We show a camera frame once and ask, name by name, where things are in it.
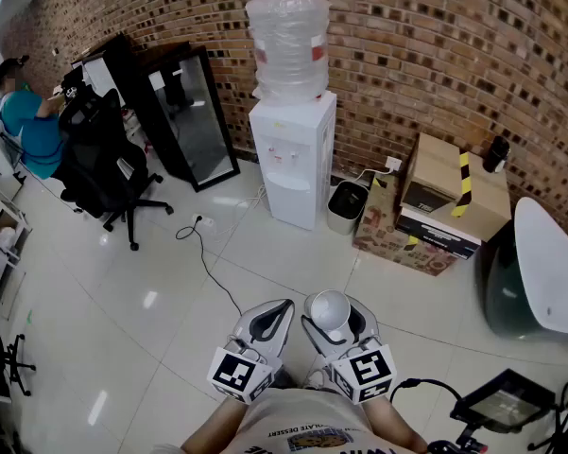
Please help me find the black floor cable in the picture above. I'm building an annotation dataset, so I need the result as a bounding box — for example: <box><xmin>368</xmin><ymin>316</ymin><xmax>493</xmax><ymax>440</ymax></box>
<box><xmin>175</xmin><ymin>215</ymin><xmax>243</xmax><ymax>316</ymax></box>

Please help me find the person's left forearm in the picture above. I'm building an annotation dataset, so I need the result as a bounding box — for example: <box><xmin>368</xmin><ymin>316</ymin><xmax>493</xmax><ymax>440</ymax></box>
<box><xmin>181</xmin><ymin>397</ymin><xmax>250</xmax><ymax>454</ymax></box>

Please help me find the black chair base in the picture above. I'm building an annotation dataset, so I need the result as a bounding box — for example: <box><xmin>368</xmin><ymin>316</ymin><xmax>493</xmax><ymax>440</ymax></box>
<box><xmin>0</xmin><ymin>319</ymin><xmax>37</xmax><ymax>399</ymax></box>

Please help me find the black tumbler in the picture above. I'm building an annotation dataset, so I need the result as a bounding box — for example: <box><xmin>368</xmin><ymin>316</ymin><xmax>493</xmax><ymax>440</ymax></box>
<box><xmin>482</xmin><ymin>135</ymin><xmax>511</xmax><ymax>174</ymax></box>

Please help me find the black office chair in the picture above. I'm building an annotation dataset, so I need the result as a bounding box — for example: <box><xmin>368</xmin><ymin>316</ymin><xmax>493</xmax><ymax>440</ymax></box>
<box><xmin>51</xmin><ymin>87</ymin><xmax>175</xmax><ymax>253</ymax></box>

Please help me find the white and green shell chair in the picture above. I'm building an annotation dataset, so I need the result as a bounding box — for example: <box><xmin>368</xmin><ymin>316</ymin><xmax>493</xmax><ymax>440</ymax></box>
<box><xmin>481</xmin><ymin>196</ymin><xmax>568</xmax><ymax>342</ymax></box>

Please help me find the black light panel cable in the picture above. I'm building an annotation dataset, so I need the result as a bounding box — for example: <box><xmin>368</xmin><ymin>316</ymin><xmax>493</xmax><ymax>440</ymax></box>
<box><xmin>389</xmin><ymin>377</ymin><xmax>464</xmax><ymax>406</ymax></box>

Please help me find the clear plastic water jug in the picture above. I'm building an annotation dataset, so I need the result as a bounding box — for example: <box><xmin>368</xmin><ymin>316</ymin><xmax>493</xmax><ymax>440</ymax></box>
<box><xmin>245</xmin><ymin>0</ymin><xmax>331</xmax><ymax>106</ymax></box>

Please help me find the brown taped cardboard box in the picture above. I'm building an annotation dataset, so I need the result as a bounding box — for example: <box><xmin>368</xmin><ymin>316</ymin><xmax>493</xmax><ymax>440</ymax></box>
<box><xmin>400</xmin><ymin>132</ymin><xmax>512</xmax><ymax>243</ymax></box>

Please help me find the white bin with black liner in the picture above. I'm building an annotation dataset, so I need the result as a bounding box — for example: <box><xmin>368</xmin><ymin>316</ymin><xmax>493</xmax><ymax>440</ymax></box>
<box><xmin>326</xmin><ymin>180</ymin><xmax>370</xmax><ymax>236</ymax></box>

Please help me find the red printed cardboard box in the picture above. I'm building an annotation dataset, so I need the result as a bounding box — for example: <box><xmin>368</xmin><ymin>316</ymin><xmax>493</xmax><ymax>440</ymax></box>
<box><xmin>352</xmin><ymin>173</ymin><xmax>459</xmax><ymax>277</ymax></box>

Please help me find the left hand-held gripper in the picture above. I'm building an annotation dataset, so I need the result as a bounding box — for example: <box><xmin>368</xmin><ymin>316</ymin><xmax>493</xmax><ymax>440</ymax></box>
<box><xmin>206</xmin><ymin>299</ymin><xmax>295</xmax><ymax>404</ymax></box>

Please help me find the white floor cable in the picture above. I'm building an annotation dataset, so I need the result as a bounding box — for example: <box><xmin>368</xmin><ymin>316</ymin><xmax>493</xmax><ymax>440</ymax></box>
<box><xmin>215</xmin><ymin>184</ymin><xmax>268</xmax><ymax>236</ymax></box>

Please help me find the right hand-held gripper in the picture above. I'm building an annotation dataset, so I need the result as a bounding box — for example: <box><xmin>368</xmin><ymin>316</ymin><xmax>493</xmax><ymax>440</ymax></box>
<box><xmin>301</xmin><ymin>295</ymin><xmax>398</xmax><ymax>406</ymax></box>

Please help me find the white cup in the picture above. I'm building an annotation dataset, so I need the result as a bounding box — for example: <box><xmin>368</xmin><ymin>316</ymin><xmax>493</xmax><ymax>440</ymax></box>
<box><xmin>303</xmin><ymin>289</ymin><xmax>352</xmax><ymax>343</ymax></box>

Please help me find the black cabinet with white sheet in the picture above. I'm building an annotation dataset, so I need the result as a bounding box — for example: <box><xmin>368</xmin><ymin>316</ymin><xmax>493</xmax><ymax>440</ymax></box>
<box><xmin>70</xmin><ymin>33</ymin><xmax>146</xmax><ymax>113</ymax></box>

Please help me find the person's beige printed shirt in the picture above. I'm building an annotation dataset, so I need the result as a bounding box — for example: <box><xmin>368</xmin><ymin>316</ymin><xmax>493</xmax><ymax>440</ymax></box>
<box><xmin>150</xmin><ymin>386</ymin><xmax>398</xmax><ymax>454</ymax></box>

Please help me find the person's right white shoe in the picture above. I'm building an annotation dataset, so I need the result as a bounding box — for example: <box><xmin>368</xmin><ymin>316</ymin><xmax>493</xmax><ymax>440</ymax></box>
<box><xmin>303</xmin><ymin>369</ymin><xmax>335</xmax><ymax>392</ymax></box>

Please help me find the black light panel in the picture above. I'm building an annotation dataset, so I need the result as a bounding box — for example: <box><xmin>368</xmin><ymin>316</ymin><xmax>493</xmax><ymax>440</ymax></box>
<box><xmin>449</xmin><ymin>368</ymin><xmax>557</xmax><ymax>434</ymax></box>

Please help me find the white water dispenser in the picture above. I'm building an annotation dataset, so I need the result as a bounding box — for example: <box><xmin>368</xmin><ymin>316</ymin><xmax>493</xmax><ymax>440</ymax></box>
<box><xmin>248</xmin><ymin>90</ymin><xmax>337</xmax><ymax>232</ymax></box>

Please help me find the black tripod stand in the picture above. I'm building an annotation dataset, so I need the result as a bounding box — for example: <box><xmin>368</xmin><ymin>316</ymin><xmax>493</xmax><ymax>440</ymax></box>
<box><xmin>524</xmin><ymin>375</ymin><xmax>568</xmax><ymax>453</ymax></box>

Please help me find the white wall plug with cord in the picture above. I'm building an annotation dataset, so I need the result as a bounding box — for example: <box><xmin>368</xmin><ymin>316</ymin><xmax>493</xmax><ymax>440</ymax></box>
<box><xmin>353</xmin><ymin>155</ymin><xmax>403</xmax><ymax>184</ymax></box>

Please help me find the black and white flat box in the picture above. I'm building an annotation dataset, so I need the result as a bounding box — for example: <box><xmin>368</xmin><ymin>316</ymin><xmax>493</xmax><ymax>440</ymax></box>
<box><xmin>394</xmin><ymin>205</ymin><xmax>482</xmax><ymax>260</ymax></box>

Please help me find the person's right forearm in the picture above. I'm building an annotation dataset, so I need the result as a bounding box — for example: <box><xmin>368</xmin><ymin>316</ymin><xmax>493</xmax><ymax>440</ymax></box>
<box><xmin>361</xmin><ymin>397</ymin><xmax>429</xmax><ymax>454</ymax></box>

